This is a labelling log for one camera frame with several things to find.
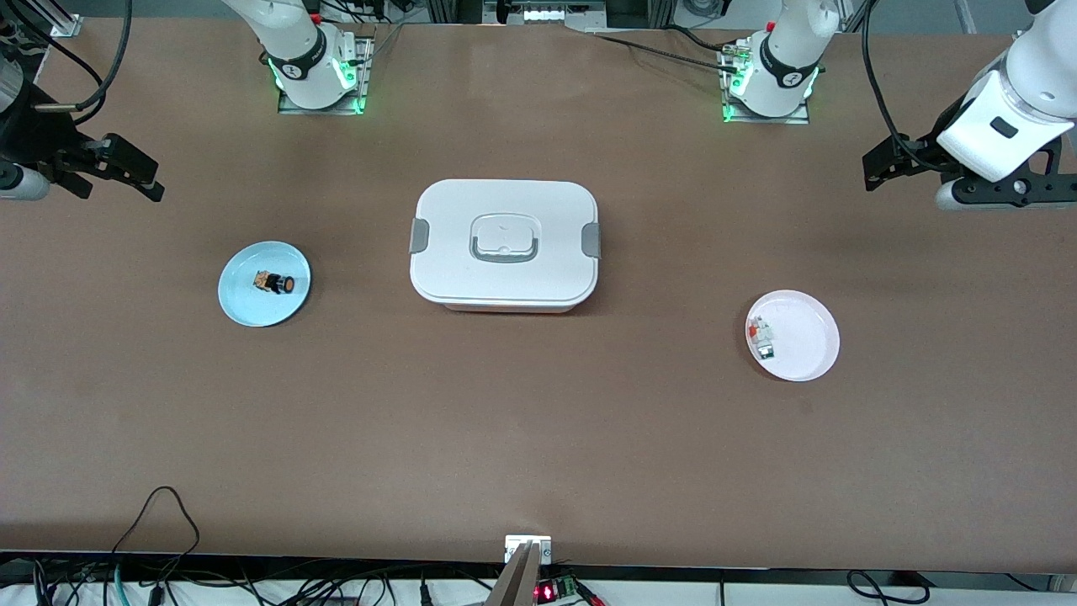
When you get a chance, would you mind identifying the light blue round plate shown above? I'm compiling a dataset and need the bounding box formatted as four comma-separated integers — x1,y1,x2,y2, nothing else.
218,241,312,327

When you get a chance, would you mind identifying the pink round plate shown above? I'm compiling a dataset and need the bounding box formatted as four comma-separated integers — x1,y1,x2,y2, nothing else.
745,290,841,382

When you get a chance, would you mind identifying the black device with lit strip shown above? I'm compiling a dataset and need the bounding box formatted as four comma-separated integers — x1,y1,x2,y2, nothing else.
484,0,607,26

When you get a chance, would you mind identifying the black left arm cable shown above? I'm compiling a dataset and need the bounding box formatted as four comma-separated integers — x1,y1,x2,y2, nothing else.
861,0,935,169

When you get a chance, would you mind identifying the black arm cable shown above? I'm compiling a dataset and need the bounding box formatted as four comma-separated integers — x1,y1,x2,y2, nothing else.
0,0,133,114
861,0,935,169

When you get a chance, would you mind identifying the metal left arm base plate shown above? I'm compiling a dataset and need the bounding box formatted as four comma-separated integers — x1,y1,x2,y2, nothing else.
719,42,813,125

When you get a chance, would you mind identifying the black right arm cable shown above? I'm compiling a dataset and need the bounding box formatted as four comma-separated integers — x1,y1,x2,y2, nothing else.
0,0,133,114

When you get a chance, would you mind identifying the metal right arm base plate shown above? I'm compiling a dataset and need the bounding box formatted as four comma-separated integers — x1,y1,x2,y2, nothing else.
278,34,376,115

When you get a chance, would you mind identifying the black cable across table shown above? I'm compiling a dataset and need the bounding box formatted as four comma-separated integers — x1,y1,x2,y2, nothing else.
589,25,745,75

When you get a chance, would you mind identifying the black looped cable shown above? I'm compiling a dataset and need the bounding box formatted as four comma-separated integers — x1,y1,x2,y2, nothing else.
112,486,201,582

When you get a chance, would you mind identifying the white lunch box grey handle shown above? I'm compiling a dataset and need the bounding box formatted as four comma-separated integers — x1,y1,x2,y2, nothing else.
410,178,603,314

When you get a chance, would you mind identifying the black coiled cable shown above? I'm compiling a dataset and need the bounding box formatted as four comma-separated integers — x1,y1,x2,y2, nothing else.
846,570,931,603

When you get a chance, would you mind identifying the small white metal bracket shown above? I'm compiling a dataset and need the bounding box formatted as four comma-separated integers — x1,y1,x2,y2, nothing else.
505,535,553,565

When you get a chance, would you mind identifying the grey metal camera pole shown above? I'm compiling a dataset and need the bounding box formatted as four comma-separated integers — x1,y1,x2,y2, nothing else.
486,543,541,606

